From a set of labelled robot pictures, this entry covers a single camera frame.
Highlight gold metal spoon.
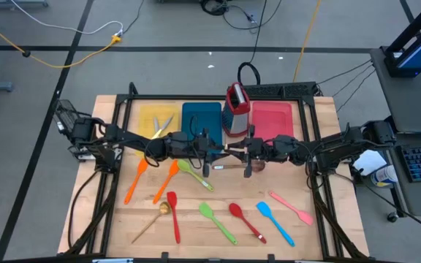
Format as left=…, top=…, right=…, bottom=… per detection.
left=131, top=201, right=171, bottom=245

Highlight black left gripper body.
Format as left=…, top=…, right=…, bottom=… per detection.
left=181, top=126, right=212, bottom=179

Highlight red silicone spoon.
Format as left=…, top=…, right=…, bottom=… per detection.
left=228, top=202, right=268, bottom=245

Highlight grey side desk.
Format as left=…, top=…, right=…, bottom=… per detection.
left=370, top=47, right=421, bottom=216

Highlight cream-handled metal utensil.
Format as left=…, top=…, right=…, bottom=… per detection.
left=151, top=115, right=175, bottom=140

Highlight white floor cable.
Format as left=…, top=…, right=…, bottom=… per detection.
left=11, top=0, right=124, bottom=37

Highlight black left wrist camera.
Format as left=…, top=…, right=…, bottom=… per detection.
left=191, top=135, right=211, bottom=154

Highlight black hanging cable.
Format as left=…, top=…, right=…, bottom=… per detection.
left=237, top=0, right=268, bottom=87

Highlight orange silicone spatula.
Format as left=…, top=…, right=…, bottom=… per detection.
left=124, top=158, right=149, bottom=205
left=152, top=159, right=181, bottom=205

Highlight pink plastic bin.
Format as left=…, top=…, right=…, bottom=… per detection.
left=250, top=101, right=295, bottom=142

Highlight yellow hanging cable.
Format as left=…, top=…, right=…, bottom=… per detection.
left=292, top=0, right=322, bottom=83

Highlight white paper sheet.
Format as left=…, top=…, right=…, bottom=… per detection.
left=352, top=149, right=389, bottom=177

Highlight yellow floor extension cord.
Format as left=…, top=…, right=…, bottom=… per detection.
left=0, top=12, right=123, bottom=69

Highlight black aluminium table frame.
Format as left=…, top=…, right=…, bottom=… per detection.
left=64, top=82, right=371, bottom=262

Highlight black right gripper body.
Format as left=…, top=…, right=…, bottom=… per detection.
left=244, top=125, right=270, bottom=179

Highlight red silicone spatula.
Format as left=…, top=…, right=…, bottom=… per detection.
left=166, top=191, right=181, bottom=245

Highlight blue silicone spatula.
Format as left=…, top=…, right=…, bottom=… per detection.
left=256, top=201, right=296, bottom=248

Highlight white wipes canister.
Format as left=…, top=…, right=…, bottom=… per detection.
left=371, top=164, right=409, bottom=188

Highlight black power strip box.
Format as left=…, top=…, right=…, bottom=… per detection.
left=245, top=82, right=318, bottom=99

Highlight yellow plastic bin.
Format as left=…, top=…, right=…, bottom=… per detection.
left=137, top=104, right=181, bottom=158

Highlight green silicone spatula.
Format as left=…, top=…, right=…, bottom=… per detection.
left=198, top=202, right=239, bottom=245

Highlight red-topped metal box grater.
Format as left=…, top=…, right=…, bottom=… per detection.
left=221, top=82, right=251, bottom=139

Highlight green silicone spoon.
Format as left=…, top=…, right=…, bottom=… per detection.
left=177, top=159, right=215, bottom=193

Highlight blue plastic bin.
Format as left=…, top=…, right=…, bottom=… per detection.
left=181, top=101, right=224, bottom=154

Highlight brown wooden spoon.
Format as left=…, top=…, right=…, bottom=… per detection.
left=212, top=160, right=266, bottom=173

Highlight pink silicone spatula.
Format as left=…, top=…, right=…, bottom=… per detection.
left=268, top=190, right=314, bottom=226

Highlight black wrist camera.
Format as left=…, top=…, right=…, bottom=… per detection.
left=191, top=135, right=211, bottom=154
left=247, top=137, right=267, bottom=156

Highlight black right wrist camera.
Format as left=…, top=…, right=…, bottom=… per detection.
left=247, top=137, right=267, bottom=156

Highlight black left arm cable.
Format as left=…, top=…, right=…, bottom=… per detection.
left=143, top=115, right=200, bottom=169

